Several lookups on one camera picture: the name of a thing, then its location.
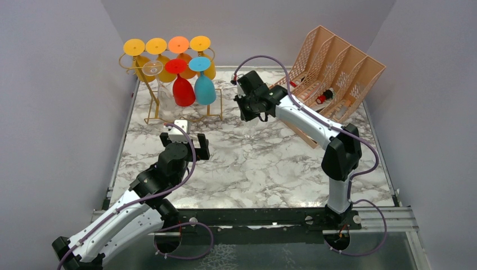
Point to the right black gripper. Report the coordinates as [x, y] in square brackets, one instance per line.
[245, 116]

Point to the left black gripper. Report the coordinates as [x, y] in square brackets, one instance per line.
[202, 153]

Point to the clear wine glass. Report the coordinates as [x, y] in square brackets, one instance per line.
[161, 99]
[252, 130]

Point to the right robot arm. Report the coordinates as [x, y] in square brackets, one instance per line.
[342, 148]

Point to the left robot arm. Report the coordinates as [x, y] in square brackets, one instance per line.
[143, 208]

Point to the red wine glass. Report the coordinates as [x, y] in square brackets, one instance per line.
[183, 91]

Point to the blue wine glass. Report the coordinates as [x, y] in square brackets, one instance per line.
[204, 88]

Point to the yellow wine glass right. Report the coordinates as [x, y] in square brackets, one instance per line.
[201, 44]

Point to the yellow wine glass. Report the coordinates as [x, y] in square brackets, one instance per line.
[201, 44]
[156, 46]
[134, 48]

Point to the orange wine glass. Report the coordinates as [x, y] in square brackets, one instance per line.
[179, 45]

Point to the yellow wine glass far left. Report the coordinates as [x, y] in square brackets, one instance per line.
[134, 48]

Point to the peach plastic file organizer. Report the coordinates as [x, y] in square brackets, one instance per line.
[326, 61]

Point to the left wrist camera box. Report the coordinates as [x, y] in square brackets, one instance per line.
[178, 131]

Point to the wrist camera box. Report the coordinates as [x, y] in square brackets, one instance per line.
[178, 131]
[234, 81]

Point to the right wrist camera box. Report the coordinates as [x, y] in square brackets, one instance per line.
[234, 81]

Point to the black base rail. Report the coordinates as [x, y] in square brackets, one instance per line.
[247, 226]

